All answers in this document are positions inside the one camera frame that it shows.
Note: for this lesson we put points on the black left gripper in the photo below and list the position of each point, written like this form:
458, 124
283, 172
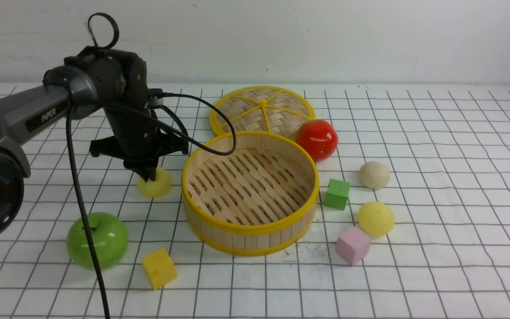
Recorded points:
138, 139

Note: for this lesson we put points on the yellow bun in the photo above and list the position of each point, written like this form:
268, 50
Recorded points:
376, 219
156, 188

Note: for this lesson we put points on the white beige bun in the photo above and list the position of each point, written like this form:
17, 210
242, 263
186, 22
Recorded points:
374, 175

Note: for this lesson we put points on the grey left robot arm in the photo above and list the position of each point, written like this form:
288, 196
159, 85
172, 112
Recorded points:
96, 78

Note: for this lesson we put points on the bamboo steamer tray yellow rim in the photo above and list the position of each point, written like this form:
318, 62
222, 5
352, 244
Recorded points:
258, 200

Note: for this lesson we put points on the woven bamboo steamer lid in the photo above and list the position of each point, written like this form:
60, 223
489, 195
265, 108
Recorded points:
261, 108

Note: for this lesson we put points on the green apple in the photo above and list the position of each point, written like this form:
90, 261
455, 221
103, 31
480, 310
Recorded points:
110, 239

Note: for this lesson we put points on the yellow cube block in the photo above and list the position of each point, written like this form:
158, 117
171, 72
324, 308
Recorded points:
159, 268

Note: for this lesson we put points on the red tomato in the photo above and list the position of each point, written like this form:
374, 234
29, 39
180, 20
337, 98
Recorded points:
318, 138

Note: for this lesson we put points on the green cube block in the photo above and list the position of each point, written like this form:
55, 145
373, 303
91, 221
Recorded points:
337, 194

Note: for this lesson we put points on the white grid tablecloth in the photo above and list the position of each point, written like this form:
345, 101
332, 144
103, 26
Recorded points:
448, 255

